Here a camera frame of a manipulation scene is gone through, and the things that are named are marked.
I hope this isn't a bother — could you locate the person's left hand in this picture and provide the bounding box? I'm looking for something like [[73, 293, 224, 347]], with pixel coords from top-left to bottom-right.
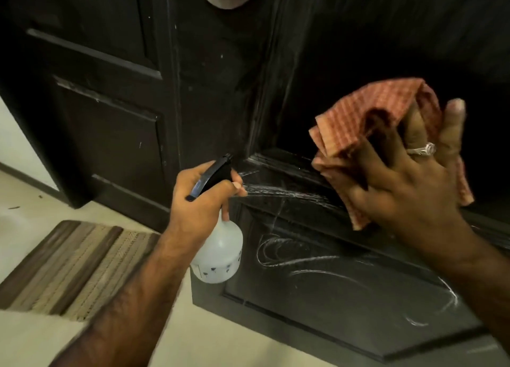
[[165, 160, 249, 252]]

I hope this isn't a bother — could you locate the person's right hand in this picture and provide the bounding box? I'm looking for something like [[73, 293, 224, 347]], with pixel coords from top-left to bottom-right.
[[310, 98, 477, 256]]

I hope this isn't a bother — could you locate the white spray bottle black trigger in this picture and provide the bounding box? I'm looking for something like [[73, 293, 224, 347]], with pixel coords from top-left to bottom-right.
[[185, 153, 244, 285]]

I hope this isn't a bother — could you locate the orange checked cloth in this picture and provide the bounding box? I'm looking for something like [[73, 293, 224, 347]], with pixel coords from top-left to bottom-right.
[[309, 78, 475, 231]]

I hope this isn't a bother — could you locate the black wooden door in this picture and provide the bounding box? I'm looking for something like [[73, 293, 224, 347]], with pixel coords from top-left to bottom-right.
[[175, 0, 510, 367]]

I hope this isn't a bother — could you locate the person's left forearm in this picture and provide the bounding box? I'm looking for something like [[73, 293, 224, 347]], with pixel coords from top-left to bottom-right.
[[49, 235, 192, 367]]

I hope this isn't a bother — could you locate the dark wooden side door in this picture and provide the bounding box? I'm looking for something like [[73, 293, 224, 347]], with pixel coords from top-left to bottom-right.
[[0, 0, 184, 234]]

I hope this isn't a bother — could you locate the brown striped doormat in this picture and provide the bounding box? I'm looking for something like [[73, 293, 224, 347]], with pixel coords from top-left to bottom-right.
[[0, 220, 162, 323]]

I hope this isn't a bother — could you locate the silver finger ring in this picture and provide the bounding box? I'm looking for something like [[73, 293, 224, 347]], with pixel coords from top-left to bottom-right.
[[406, 141, 437, 158]]

